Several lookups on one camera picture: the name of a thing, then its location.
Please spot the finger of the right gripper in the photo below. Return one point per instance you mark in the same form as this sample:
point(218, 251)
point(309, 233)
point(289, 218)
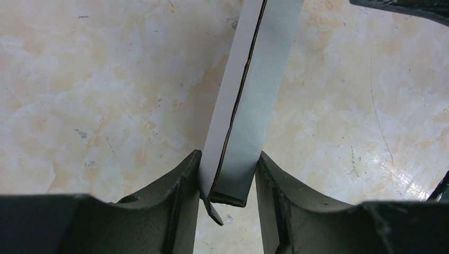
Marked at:
point(434, 10)
point(441, 189)

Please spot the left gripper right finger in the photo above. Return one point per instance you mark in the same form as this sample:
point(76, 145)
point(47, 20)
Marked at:
point(295, 218)

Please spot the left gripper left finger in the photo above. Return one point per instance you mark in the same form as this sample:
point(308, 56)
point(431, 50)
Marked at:
point(159, 218)

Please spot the white cardboard box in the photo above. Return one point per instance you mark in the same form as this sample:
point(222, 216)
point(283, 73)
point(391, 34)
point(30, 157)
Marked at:
point(258, 57)

